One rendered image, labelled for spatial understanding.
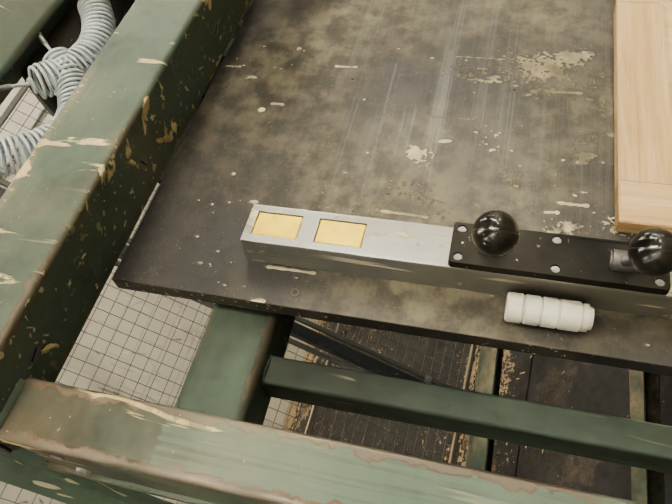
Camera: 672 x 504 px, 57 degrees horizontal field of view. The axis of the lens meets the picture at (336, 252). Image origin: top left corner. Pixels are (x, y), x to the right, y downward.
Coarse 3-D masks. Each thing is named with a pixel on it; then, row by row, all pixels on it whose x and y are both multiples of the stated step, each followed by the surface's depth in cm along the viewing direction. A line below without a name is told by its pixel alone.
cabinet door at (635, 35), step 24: (624, 0) 85; (648, 0) 84; (624, 24) 82; (648, 24) 81; (624, 48) 79; (648, 48) 79; (624, 72) 77; (648, 72) 76; (624, 96) 74; (648, 96) 74; (624, 120) 72; (648, 120) 72; (624, 144) 70; (648, 144) 70; (624, 168) 68; (648, 168) 68; (624, 192) 66; (648, 192) 66; (624, 216) 65; (648, 216) 64
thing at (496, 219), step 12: (480, 216) 50; (492, 216) 49; (504, 216) 49; (480, 228) 50; (492, 228) 49; (504, 228) 49; (516, 228) 49; (480, 240) 50; (492, 240) 49; (504, 240) 49; (516, 240) 50; (480, 252) 60; (492, 252) 50; (504, 252) 50
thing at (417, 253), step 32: (384, 224) 65; (416, 224) 65; (256, 256) 68; (288, 256) 67; (320, 256) 65; (352, 256) 64; (384, 256) 63; (416, 256) 62; (448, 256) 62; (480, 288) 63; (512, 288) 62; (544, 288) 60; (576, 288) 59; (608, 288) 58
